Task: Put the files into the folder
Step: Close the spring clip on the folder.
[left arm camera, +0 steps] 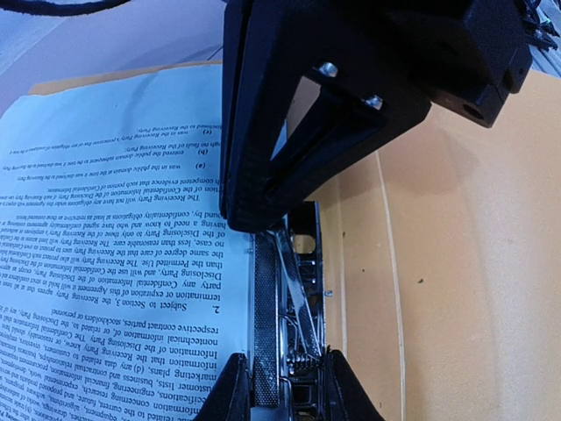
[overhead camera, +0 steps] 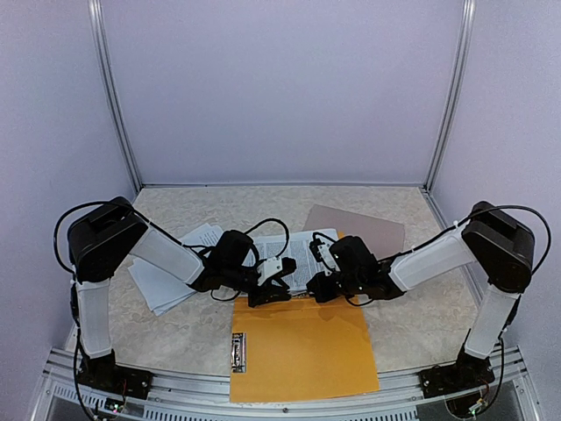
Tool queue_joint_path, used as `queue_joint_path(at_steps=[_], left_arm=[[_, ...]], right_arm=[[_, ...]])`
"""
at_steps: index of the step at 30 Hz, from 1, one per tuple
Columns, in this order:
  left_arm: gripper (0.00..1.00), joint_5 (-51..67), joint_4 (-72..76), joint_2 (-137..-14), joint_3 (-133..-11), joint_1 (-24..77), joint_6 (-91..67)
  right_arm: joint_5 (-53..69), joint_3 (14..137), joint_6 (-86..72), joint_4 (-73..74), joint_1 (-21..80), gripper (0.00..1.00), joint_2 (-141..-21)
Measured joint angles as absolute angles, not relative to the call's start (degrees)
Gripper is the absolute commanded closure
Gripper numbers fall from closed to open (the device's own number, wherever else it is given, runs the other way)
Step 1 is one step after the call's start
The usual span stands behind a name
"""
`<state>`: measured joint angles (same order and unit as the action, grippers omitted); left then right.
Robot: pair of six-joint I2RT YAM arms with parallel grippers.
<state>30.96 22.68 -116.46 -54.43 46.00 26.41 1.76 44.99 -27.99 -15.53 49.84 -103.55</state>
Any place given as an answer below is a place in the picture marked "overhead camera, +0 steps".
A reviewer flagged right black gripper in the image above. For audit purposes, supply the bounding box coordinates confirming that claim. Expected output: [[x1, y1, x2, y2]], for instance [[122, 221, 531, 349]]
[[308, 274, 364, 306]]

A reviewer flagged stack of printed papers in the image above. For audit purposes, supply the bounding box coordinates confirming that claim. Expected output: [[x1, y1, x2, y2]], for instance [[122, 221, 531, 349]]
[[243, 227, 341, 297]]

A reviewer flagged orange file folder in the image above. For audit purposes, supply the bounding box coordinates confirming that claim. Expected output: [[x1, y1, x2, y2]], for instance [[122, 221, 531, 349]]
[[230, 297, 380, 403]]

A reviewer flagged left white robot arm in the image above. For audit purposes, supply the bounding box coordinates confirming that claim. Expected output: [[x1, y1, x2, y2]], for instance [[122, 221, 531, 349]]
[[67, 196, 296, 390]]

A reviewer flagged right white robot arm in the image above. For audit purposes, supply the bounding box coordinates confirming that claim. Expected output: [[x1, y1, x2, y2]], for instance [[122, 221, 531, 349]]
[[306, 201, 539, 389]]

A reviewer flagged metal folder cover clip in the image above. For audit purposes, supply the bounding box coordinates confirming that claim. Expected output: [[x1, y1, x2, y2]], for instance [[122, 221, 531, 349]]
[[231, 332, 247, 374]]

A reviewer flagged translucent grey plastic sheet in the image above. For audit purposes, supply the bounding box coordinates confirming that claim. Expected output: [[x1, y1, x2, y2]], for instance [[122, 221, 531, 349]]
[[303, 204, 405, 260]]

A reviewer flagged remaining white paper stack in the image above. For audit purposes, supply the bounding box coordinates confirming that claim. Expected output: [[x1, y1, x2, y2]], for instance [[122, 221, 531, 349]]
[[128, 223, 224, 317]]

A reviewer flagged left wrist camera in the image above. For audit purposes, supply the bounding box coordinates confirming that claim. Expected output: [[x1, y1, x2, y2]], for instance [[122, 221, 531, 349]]
[[257, 257, 296, 284]]

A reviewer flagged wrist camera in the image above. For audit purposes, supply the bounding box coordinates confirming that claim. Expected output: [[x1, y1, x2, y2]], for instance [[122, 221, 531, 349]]
[[309, 232, 336, 270], [257, 257, 296, 284]]

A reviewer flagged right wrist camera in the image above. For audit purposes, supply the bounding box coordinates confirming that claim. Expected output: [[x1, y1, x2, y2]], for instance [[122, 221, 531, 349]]
[[309, 232, 336, 270]]

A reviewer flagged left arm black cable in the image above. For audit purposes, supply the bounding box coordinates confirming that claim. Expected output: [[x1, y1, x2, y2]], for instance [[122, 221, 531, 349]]
[[51, 201, 291, 303]]

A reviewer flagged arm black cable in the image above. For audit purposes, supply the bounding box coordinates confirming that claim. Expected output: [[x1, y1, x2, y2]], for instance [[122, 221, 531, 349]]
[[310, 205, 552, 352], [51, 201, 291, 303]]

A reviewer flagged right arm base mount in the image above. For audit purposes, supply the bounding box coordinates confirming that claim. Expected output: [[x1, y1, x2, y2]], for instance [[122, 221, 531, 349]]
[[418, 365, 495, 399]]

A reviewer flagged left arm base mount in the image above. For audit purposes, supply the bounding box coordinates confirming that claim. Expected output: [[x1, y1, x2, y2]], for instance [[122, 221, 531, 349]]
[[77, 361, 153, 400]]

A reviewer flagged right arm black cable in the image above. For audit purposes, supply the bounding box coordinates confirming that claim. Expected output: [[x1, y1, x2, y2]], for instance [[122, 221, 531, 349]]
[[310, 205, 552, 352]]

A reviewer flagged front aluminium rail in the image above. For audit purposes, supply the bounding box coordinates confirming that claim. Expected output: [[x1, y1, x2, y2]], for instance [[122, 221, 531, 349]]
[[28, 347, 543, 420]]

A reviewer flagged right aluminium frame post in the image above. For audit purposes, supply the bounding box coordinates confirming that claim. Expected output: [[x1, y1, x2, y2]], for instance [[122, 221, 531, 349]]
[[423, 0, 477, 196]]

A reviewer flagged aluminium frame post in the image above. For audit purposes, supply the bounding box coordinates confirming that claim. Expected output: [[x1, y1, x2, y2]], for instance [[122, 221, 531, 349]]
[[88, 0, 144, 194], [423, 0, 477, 196]]

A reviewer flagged left aluminium frame post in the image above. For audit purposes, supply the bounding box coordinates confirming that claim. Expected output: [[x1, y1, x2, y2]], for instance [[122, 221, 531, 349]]
[[88, 0, 144, 194]]

